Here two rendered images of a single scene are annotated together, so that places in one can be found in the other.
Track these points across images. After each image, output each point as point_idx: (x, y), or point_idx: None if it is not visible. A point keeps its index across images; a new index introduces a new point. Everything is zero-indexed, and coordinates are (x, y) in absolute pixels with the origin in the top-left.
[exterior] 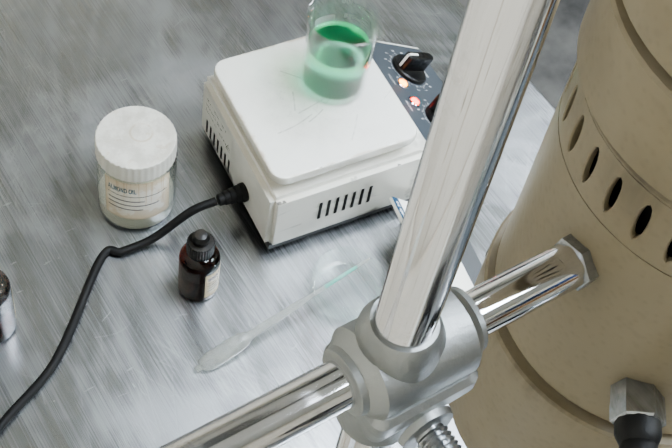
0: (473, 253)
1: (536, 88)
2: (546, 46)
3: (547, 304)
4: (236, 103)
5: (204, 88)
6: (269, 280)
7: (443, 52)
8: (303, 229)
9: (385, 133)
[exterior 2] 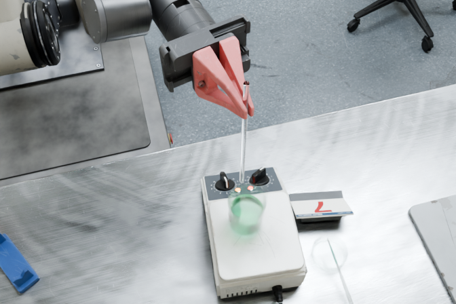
0: (315, 193)
1: (123, 142)
2: (101, 129)
3: None
4: (251, 274)
5: (221, 289)
6: (316, 289)
7: (195, 167)
8: None
9: (283, 206)
